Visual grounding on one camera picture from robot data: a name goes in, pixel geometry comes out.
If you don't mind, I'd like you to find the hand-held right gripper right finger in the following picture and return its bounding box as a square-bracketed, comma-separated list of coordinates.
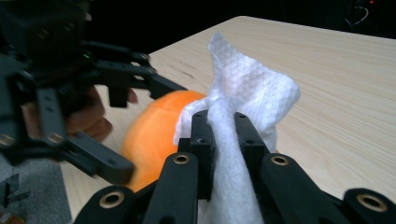
[233, 111, 271, 201]

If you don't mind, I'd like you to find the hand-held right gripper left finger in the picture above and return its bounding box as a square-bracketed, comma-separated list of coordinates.
[190, 109, 217, 201]

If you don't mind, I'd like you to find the orange round fruit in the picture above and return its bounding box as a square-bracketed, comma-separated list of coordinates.
[120, 90, 208, 193]

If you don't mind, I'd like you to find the black floor cable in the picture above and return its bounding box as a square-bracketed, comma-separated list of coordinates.
[344, 5, 371, 26]

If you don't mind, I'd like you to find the white wet wipe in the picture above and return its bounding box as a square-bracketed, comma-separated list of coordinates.
[172, 32, 303, 224]

